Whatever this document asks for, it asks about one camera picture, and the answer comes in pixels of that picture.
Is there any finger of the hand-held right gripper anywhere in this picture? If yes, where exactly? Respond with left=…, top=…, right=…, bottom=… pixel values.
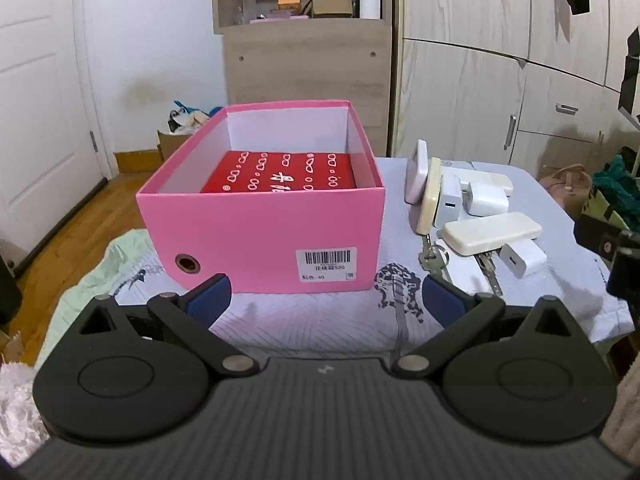
left=574, top=214, right=622, bottom=263

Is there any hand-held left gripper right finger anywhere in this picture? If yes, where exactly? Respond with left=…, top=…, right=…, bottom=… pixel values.
left=390, top=275, right=576, bottom=380

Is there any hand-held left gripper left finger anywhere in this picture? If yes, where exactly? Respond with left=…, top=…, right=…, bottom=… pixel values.
left=75, top=272, right=260, bottom=378

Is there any bunch of keys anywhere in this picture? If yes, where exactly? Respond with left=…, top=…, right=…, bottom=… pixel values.
left=419, top=232, right=505, bottom=297

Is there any small white charger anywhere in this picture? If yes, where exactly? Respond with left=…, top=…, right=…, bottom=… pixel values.
left=500, top=240, right=548, bottom=279

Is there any cream white power bank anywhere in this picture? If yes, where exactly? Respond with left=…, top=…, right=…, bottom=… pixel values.
left=442, top=211, right=543, bottom=257

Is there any pink cardboard box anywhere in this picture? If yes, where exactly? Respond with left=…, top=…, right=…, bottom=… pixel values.
left=136, top=100, right=387, bottom=295

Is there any white charger with USB port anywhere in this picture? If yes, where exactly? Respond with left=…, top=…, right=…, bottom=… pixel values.
left=434, top=172, right=468, bottom=228

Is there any cream remote control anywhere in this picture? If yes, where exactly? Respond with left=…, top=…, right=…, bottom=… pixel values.
left=414, top=157, right=443, bottom=235

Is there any white wall charger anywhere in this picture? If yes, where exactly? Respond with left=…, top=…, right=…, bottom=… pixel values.
left=465, top=182, right=511, bottom=217

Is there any white rectangular power bank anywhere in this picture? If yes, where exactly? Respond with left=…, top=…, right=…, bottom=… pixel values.
left=452, top=167, right=516, bottom=197

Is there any small lavender white remote control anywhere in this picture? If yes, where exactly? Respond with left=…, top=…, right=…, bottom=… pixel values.
left=404, top=139, right=432, bottom=206

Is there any beige leather bag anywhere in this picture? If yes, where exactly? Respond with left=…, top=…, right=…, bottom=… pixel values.
left=537, top=164, right=601, bottom=221

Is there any teal knitted cloth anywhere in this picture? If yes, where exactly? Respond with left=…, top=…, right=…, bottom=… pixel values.
left=592, top=155, right=640, bottom=196

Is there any light green blanket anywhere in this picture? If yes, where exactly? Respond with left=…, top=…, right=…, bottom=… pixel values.
left=35, top=230, right=161, bottom=366

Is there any red patterned flat box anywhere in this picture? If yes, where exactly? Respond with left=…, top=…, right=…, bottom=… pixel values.
left=200, top=150, right=357, bottom=195

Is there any large brown cardboard box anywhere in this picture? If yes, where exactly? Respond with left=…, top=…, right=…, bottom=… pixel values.
left=156, top=130, right=198, bottom=163

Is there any black and white hanging cloth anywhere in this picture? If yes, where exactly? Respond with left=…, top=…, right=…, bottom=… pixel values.
left=617, top=25, right=640, bottom=131

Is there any beige cloth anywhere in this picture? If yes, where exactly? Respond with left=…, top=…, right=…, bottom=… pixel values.
left=172, top=110, right=211, bottom=135

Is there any blue plastic bag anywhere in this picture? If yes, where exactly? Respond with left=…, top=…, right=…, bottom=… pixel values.
left=172, top=100, right=227, bottom=120

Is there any black round object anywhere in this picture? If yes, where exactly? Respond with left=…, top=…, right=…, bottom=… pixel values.
left=0, top=237, right=25, bottom=326

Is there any brown cardboard piece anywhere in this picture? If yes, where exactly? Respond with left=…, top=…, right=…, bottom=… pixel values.
left=0, top=330, right=23, bottom=363

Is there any light wood wardrobe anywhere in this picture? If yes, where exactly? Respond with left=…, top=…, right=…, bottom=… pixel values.
left=392, top=0, right=640, bottom=181

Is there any white fluffy cloth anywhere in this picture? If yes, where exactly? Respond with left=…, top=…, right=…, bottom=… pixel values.
left=0, top=360, right=51, bottom=468

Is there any wooden shelf cabinet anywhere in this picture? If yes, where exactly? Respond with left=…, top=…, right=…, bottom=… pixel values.
left=210, top=0, right=396, bottom=158

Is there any white door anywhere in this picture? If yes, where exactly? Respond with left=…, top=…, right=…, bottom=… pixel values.
left=0, top=0, right=113, bottom=261

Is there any flat pink box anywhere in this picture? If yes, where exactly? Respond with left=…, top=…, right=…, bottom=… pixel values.
left=249, top=14, right=310, bottom=25

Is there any small brown cardboard box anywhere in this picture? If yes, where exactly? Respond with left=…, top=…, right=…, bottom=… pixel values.
left=305, top=0, right=355, bottom=18

